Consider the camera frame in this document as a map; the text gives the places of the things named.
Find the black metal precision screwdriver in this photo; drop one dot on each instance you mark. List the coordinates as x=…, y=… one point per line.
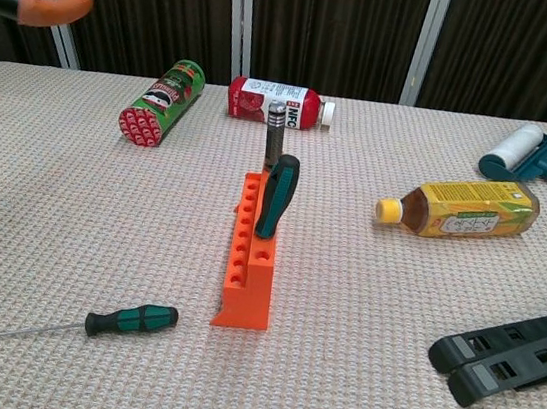
x=273, y=134

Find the long green black screwdriver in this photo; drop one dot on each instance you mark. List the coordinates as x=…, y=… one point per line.
x=137, y=320

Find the orange screwdriver holder block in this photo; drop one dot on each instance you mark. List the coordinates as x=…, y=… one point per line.
x=247, y=292

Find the green Pringles can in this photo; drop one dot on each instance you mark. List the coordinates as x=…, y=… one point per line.
x=166, y=99

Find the red juice bottle white cap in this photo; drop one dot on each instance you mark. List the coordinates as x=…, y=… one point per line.
x=252, y=101

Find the yellow label tea bottle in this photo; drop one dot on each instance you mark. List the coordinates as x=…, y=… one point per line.
x=469, y=210

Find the beige woven tablecloth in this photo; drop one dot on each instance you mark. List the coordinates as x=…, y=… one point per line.
x=332, y=373

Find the teal lint roller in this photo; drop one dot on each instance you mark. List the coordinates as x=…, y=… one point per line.
x=513, y=145

